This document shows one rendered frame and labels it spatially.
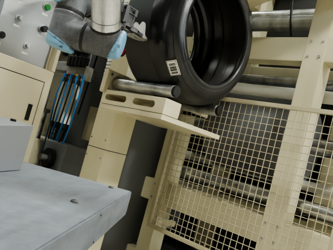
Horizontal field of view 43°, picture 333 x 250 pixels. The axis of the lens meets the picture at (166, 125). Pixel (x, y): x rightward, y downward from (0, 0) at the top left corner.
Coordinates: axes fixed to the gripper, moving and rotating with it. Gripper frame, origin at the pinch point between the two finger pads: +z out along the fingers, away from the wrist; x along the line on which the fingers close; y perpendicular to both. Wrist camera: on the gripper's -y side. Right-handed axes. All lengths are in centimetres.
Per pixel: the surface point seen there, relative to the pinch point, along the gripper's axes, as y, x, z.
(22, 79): -22, 60, -10
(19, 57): -13, 65, -12
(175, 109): -20.8, -10.5, 14.8
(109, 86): -16.1, 24.0, 9.4
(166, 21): 7.2, -8.5, 0.6
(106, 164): -48, 27, 22
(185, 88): -11.6, -9.3, 18.0
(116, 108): -25.0, 14.5, 8.6
